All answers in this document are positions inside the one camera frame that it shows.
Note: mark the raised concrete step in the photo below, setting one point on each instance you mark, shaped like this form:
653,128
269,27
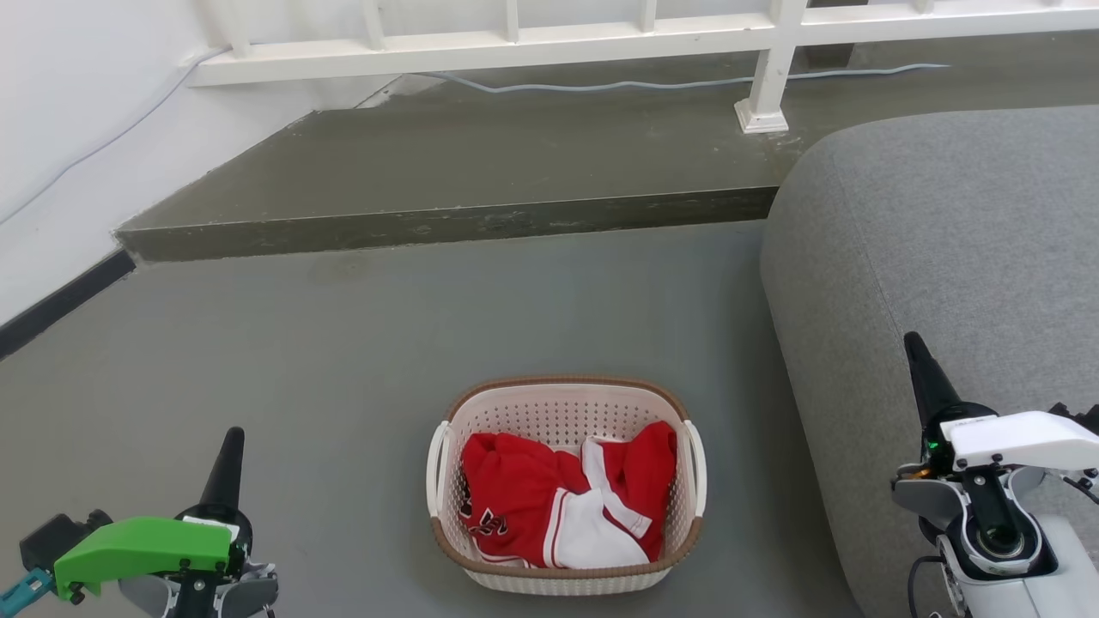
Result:
515,159

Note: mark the black baseboard strip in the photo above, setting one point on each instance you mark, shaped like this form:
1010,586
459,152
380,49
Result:
64,300

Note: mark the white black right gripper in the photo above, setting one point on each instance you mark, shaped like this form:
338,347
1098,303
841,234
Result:
1022,439

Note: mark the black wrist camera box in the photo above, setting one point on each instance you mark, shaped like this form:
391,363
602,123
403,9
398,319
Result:
60,536

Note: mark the red white sports shorts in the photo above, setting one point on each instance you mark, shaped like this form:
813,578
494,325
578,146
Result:
601,536

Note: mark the red printed jersey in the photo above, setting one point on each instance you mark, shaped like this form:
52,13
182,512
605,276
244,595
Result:
515,489

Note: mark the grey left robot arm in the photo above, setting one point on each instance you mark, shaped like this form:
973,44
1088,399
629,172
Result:
245,592

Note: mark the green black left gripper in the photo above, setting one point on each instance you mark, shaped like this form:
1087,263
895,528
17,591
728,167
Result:
137,549

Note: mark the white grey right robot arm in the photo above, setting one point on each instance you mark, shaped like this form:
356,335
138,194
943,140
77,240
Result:
936,498

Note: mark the teal connector piece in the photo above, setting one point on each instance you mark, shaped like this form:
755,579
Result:
24,592

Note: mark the white metal railing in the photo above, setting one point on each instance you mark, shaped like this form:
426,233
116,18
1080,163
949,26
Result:
515,47

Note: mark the white plastic laundry basket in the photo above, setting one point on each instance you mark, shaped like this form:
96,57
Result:
558,412

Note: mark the grey fabric sofa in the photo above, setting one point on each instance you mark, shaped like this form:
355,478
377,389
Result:
944,240

